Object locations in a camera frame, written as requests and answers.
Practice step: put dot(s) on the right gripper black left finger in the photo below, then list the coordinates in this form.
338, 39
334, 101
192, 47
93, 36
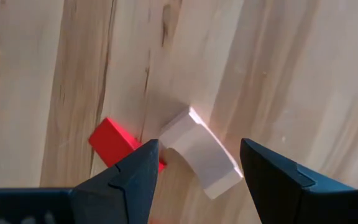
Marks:
126, 193

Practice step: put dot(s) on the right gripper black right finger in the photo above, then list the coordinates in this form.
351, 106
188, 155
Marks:
291, 199

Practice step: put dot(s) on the red rectangular block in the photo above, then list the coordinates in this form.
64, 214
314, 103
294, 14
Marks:
112, 140

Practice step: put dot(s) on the natural wooden arch block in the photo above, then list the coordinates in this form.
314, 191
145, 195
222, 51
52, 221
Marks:
204, 155

